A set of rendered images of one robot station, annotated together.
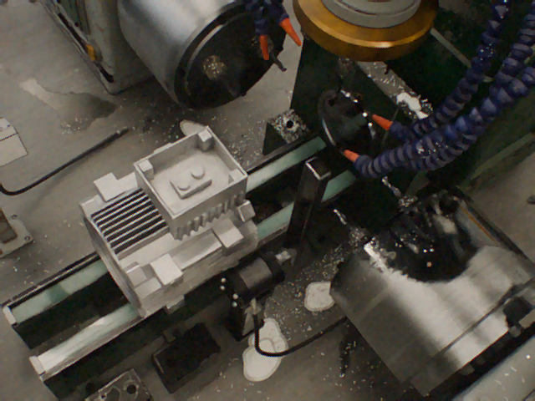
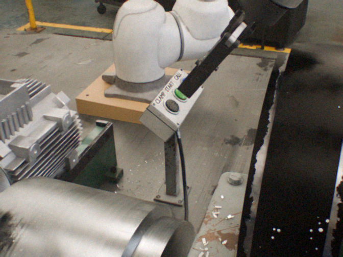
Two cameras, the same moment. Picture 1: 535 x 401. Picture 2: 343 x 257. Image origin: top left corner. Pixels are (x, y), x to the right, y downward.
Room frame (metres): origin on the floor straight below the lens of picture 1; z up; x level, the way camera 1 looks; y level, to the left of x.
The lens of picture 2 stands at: (1.13, 0.16, 1.46)
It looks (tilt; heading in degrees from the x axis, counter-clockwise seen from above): 32 degrees down; 157
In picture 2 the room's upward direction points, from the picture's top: 1 degrees counter-clockwise
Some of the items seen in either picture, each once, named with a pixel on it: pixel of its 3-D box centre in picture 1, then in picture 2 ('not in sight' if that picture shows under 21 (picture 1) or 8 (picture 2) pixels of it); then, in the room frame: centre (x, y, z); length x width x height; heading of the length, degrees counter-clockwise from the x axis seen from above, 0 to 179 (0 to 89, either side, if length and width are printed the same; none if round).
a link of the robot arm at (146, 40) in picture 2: not in sight; (142, 37); (-0.02, 0.56, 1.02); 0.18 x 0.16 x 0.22; 91
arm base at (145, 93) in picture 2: not in sight; (135, 79); (-0.03, 0.53, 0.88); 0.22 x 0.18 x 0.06; 48
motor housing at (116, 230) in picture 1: (169, 228); (11, 146); (0.41, 0.14, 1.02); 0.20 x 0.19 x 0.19; 136
